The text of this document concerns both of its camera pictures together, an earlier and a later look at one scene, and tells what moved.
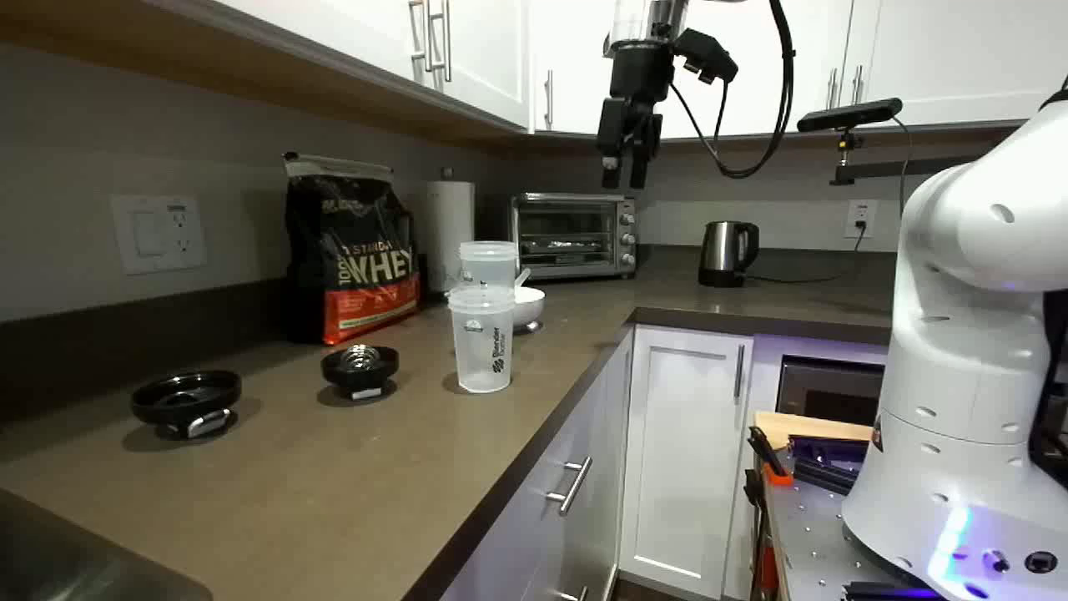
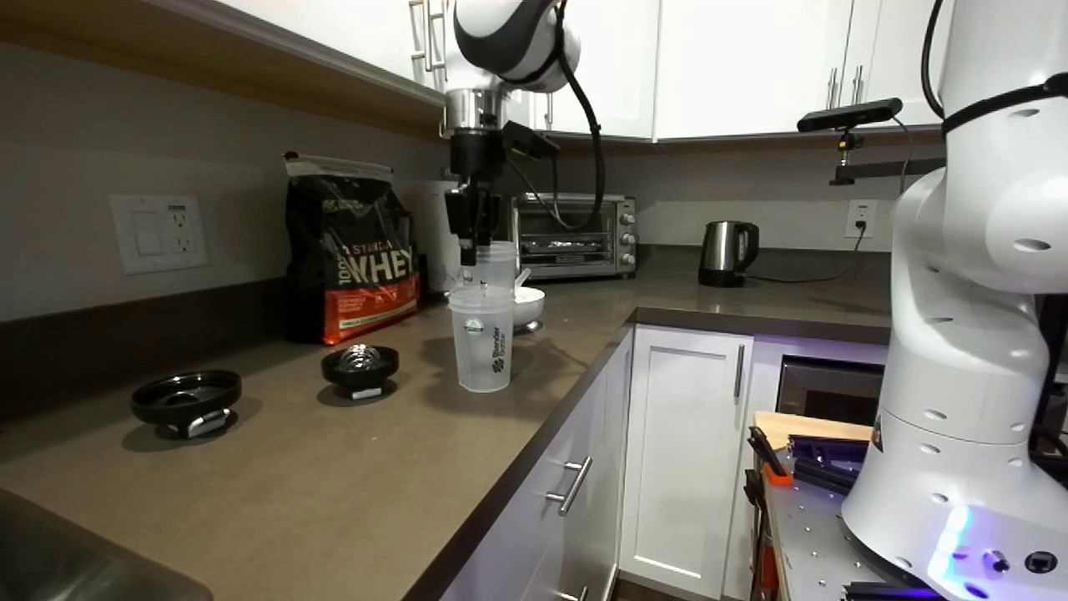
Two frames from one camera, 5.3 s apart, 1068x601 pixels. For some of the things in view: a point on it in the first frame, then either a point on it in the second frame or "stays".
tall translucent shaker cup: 483,337 stays
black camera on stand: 843,122 stays
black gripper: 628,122 -> 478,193
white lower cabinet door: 687,458 stays
